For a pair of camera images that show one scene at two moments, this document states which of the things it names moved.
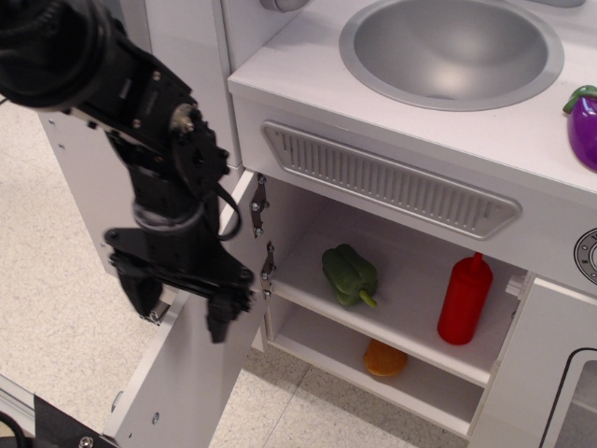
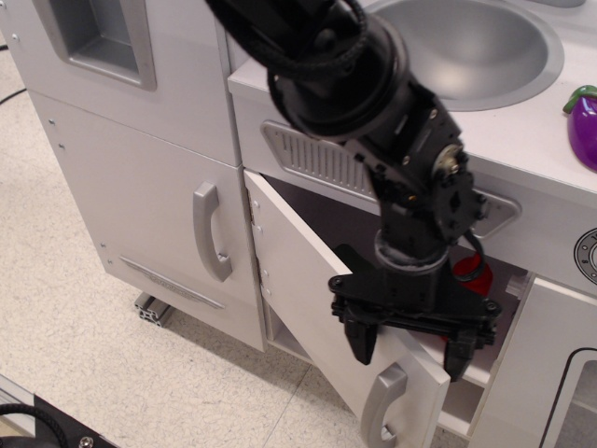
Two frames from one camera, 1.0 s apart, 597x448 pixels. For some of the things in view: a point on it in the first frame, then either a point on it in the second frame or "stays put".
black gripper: (187, 260) -> (437, 301)
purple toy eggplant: (581, 109) stays put
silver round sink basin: (454, 55) stays put
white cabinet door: (187, 383) -> (296, 270)
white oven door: (542, 392) stays put
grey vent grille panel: (359, 173) stays put
